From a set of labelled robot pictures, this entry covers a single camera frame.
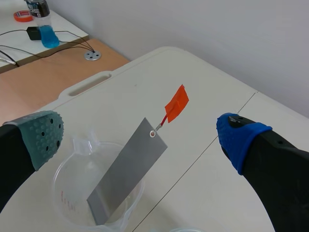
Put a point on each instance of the plastic bottle with blue liquid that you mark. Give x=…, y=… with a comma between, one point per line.
x=47, y=33

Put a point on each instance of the brown wooden desk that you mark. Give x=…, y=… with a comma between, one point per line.
x=43, y=82

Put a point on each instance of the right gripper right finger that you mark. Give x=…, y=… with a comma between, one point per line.
x=277, y=169

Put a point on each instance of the white desk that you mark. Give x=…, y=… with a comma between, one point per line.
x=65, y=26

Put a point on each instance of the orange tape roll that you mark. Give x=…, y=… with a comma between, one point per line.
x=22, y=16

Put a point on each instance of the small black adapter box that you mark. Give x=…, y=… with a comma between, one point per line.
x=33, y=33

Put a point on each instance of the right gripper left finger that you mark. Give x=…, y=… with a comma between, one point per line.
x=17, y=149

